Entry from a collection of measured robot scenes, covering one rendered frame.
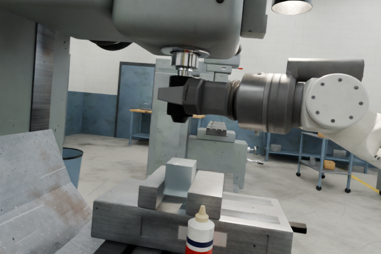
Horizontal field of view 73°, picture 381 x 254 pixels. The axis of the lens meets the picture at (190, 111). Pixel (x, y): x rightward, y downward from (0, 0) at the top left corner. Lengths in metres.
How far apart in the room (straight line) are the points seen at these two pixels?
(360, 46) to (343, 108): 7.38
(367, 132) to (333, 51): 7.06
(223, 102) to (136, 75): 7.06
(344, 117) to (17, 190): 0.58
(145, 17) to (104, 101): 7.46
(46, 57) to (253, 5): 0.50
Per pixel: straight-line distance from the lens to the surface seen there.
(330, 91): 0.35
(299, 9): 0.58
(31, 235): 0.62
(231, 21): 0.37
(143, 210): 0.49
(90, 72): 8.09
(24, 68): 0.69
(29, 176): 0.67
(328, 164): 4.91
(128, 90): 7.47
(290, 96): 0.37
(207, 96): 0.39
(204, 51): 0.43
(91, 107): 8.02
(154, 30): 0.38
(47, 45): 0.74
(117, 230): 0.53
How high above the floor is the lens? 1.22
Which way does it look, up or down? 2 degrees down
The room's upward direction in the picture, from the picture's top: 5 degrees clockwise
